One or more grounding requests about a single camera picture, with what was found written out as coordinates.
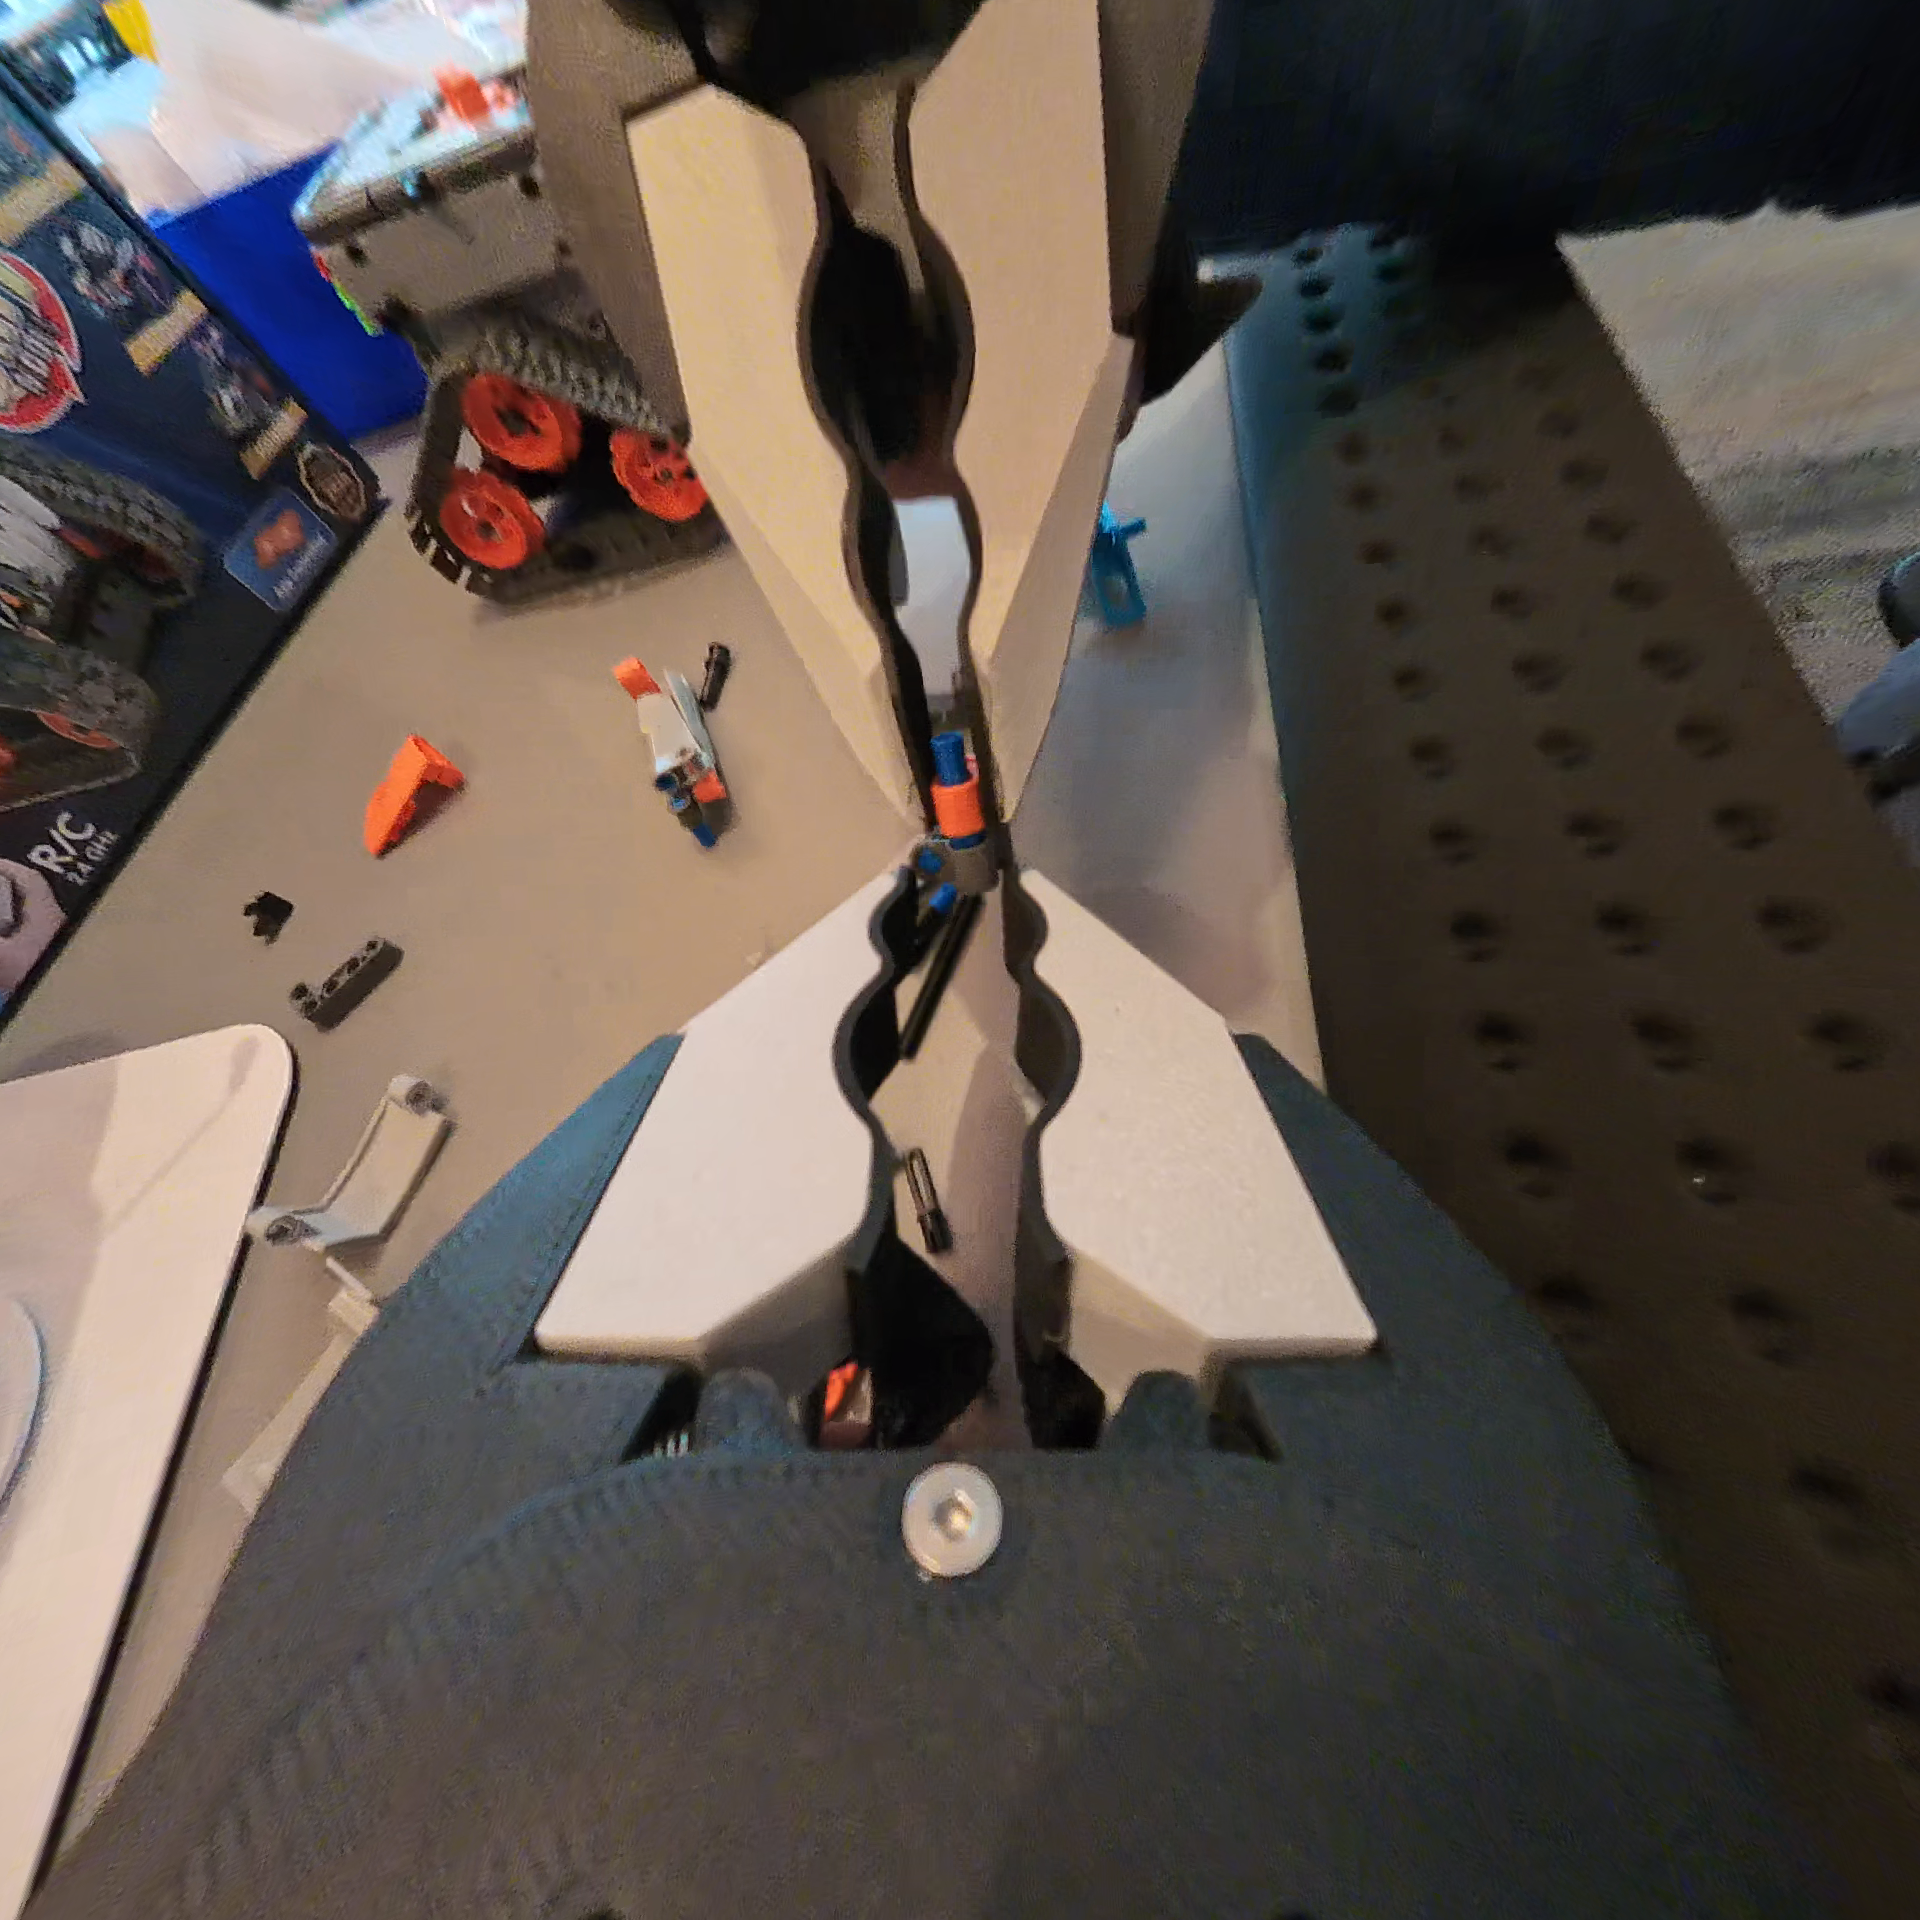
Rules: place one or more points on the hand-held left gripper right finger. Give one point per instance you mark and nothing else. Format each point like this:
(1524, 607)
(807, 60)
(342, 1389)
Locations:
(1202, 1184)

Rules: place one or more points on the short black connector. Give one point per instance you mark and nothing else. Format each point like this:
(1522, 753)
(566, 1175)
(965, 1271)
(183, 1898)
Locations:
(929, 1201)

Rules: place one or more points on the dark blue robot kit box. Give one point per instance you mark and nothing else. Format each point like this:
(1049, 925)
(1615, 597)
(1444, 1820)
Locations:
(119, 523)

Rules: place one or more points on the orange wedge panel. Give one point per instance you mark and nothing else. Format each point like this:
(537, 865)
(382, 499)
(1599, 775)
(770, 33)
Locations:
(406, 795)

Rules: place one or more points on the orange connector piece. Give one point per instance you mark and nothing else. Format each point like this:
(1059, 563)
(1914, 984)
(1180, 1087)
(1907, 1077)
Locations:
(957, 805)

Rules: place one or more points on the white book stand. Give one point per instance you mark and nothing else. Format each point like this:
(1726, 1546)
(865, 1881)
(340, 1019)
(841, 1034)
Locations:
(106, 1349)

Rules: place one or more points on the short black pin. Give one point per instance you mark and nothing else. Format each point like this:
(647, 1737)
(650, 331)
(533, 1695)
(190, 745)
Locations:
(715, 675)

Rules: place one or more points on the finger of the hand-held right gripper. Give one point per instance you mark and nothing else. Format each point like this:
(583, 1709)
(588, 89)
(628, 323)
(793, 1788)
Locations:
(735, 330)
(1036, 269)

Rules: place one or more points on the dark grey double-hole connector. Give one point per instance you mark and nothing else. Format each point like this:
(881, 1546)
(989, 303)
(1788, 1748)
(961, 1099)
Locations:
(961, 867)

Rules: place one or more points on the light blue plastic tool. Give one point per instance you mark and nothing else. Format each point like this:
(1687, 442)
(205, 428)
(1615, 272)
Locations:
(1119, 579)

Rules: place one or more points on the grey curved panel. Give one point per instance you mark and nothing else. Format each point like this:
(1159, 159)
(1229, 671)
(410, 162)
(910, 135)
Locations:
(382, 1170)

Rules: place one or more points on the grey white orange assembly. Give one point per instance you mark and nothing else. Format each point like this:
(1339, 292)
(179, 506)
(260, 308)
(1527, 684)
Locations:
(676, 735)

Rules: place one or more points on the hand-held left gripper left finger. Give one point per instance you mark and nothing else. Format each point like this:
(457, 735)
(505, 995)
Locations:
(722, 1184)

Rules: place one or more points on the small black piece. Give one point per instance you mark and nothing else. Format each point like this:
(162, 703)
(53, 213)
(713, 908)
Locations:
(270, 914)

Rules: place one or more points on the tracked toy robot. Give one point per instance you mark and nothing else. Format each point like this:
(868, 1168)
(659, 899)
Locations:
(495, 300)

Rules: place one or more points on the grey angular panel piece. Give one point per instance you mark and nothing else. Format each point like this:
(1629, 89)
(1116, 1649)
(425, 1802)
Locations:
(301, 1395)

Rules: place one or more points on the dark grey three-hole beam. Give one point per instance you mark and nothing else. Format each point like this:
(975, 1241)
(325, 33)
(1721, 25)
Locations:
(346, 986)

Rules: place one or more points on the white crumpled paper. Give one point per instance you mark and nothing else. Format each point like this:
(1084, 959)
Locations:
(255, 89)

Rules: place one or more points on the blue tagged storage bin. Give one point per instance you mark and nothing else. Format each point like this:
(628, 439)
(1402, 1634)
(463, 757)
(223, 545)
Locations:
(284, 300)

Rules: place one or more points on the long black axle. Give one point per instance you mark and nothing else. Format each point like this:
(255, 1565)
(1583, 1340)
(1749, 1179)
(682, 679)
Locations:
(938, 973)

